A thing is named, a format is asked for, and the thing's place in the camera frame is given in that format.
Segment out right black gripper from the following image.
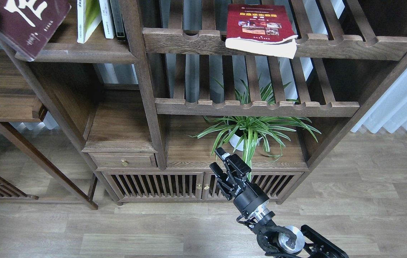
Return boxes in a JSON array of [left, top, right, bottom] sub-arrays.
[[209, 147, 270, 219]]

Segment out maroon book white characters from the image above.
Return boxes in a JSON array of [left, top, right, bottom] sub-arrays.
[[0, 0, 71, 61]]

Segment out yellow green book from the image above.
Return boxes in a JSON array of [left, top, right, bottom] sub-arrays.
[[76, 0, 102, 44]]

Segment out red book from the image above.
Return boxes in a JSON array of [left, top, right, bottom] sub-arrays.
[[225, 4, 298, 59]]

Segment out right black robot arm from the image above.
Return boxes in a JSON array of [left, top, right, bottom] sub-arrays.
[[210, 148, 347, 258]]

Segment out white plant pot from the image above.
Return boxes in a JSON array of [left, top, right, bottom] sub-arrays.
[[229, 129, 262, 151]]

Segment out green spider plant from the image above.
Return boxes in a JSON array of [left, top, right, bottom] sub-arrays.
[[185, 73, 322, 180]]

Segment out dark wooden bookshelf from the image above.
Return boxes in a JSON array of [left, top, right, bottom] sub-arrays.
[[4, 0, 407, 204]]

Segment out white upright book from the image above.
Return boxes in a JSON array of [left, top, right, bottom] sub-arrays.
[[99, 0, 116, 39]]

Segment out dark green upright book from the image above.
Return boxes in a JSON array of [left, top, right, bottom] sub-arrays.
[[110, 0, 126, 41]]

